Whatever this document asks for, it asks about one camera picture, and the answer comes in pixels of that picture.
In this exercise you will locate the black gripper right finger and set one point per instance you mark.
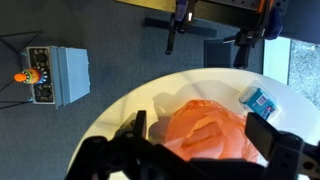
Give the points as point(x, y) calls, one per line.
point(263, 135)

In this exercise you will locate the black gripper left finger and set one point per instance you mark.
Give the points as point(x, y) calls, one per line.
point(140, 125)

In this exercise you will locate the blue white mentos container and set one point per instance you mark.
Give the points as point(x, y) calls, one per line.
point(260, 101)

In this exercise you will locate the orange plastic bowl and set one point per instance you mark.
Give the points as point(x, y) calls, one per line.
point(206, 130)

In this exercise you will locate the blue grey metal box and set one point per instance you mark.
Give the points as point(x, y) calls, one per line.
point(73, 76)

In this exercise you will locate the dark ribbed floor panel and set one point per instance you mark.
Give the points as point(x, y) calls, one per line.
point(216, 53)

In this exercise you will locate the black flat foot bar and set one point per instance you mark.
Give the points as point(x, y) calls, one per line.
point(203, 30)

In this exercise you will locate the colourful toy with orange tip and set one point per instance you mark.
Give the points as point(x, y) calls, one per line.
point(31, 76)

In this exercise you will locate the wooden desk yellow edge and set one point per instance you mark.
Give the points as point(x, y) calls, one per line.
point(150, 4)

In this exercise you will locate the black tripod legs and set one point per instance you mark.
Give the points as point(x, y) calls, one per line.
point(13, 43)

